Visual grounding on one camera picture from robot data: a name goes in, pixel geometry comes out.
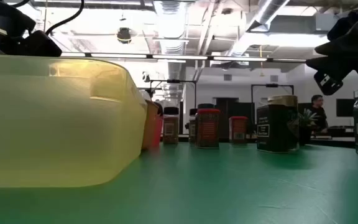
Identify tan-lid seasoning jar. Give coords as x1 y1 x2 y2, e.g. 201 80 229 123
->
267 95 299 108

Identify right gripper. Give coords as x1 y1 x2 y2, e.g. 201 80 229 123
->
305 9 358 96

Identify orange plastic tray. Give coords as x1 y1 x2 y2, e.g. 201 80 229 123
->
140 99 160 151

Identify black aluminium rig frame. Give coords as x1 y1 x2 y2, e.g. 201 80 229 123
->
163 134 357 149

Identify magenta plastic tray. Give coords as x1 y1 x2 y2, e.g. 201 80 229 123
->
153 114 164 147

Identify background black table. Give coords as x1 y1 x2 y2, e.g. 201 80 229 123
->
311 125 356 139

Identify person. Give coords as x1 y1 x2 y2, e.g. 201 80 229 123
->
308 94 329 135

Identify dark background cabinet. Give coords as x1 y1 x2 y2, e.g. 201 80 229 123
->
212 97 257 140

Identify small potted plant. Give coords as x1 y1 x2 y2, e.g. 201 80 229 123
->
297 108 319 146

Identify black-lid spice jar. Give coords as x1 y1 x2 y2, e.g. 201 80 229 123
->
188 108 198 144
162 106 180 145

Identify overhead LED light bar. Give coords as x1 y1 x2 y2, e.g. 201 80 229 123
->
60 52 307 63

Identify black pepper tin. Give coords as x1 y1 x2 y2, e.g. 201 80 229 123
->
256 104 300 153

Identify black ceiling dome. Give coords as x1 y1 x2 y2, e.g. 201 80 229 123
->
116 27 133 44

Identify background black rig frame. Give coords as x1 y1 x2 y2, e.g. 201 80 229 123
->
149 78 198 135
250 83 295 105

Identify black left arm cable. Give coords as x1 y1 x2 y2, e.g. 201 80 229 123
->
44 0 85 35

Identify yellow-green plastic tray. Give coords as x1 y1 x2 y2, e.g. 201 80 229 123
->
0 54 149 189

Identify pink cube block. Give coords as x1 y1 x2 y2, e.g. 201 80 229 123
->
196 108 221 149

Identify green table mat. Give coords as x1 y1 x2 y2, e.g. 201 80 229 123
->
0 141 358 224

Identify silver ventilation duct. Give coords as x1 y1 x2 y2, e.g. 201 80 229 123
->
157 0 186 82
246 0 291 32

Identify red spice tin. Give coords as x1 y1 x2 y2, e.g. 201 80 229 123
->
228 116 249 145

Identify black wall monitor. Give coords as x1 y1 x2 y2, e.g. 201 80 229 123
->
336 98 356 118

